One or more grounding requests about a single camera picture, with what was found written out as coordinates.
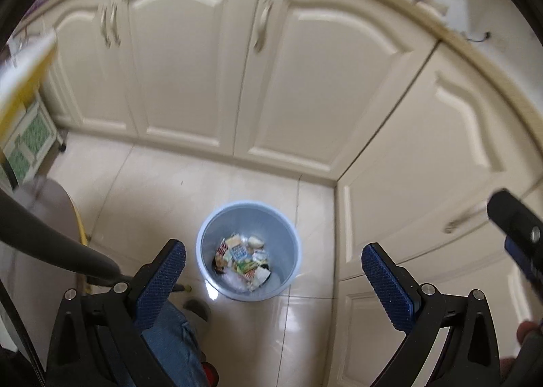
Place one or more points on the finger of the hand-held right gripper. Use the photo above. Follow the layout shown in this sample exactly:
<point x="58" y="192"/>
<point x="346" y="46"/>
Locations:
<point x="526" y="260"/>
<point x="513" y="217"/>

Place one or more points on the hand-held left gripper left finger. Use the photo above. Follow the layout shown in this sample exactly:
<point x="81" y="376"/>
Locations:
<point x="163" y="281"/>

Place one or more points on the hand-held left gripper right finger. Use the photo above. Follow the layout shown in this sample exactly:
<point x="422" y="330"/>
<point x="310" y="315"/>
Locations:
<point x="388" y="289"/>

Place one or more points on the blue plastic bin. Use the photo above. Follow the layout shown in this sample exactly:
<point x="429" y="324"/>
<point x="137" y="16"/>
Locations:
<point x="212" y="238"/>

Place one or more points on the green yellow milk carton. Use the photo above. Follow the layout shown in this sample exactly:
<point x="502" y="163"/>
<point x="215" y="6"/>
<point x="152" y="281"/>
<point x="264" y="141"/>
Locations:
<point x="239" y="257"/>

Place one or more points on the person's right hand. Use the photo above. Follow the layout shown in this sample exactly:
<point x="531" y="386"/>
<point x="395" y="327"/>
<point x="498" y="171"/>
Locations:
<point x="528" y="329"/>

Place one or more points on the person's jeans leg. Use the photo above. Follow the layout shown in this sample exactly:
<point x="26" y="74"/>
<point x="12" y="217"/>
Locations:
<point x="169" y="340"/>

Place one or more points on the small red object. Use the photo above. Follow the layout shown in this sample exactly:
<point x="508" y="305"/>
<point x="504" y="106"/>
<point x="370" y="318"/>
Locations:
<point x="209" y="373"/>

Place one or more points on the round marble table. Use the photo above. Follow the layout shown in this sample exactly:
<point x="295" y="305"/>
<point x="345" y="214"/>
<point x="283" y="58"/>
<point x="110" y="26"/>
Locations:
<point x="46" y="204"/>

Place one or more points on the grey storage trolley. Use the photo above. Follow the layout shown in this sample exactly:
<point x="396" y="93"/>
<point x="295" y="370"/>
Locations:
<point x="34" y="137"/>

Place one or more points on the yellow and white box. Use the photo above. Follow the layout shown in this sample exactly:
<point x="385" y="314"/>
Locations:
<point x="25" y="73"/>

